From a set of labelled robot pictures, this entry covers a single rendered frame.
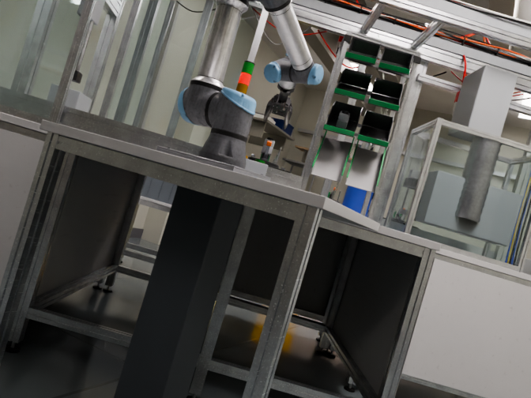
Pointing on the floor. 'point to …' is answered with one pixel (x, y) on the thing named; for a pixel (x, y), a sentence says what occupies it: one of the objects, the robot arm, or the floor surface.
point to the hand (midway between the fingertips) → (275, 123)
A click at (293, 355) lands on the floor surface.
